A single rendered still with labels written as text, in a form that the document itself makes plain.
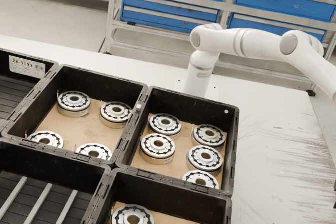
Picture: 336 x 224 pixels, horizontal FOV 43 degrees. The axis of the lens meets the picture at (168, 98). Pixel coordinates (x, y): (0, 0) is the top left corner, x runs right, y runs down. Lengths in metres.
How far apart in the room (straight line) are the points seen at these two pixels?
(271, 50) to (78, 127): 0.62
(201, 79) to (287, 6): 1.72
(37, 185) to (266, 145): 0.87
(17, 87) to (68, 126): 0.26
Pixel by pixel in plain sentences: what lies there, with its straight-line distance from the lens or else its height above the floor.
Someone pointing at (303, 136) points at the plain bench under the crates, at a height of 0.70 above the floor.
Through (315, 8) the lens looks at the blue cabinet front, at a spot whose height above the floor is 0.69.
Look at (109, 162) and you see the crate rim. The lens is 1.06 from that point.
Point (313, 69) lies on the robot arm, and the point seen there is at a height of 1.19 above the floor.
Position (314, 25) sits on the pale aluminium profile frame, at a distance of 3.26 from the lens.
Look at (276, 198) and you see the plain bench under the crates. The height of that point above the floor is 0.70.
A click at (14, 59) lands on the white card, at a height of 0.91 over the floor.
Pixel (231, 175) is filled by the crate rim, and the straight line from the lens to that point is 1.13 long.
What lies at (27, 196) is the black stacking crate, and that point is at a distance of 1.12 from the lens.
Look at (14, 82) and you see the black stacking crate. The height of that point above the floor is 0.83.
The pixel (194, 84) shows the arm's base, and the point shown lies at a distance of 1.59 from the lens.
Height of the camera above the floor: 1.66
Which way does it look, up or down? 34 degrees down
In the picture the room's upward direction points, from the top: 12 degrees clockwise
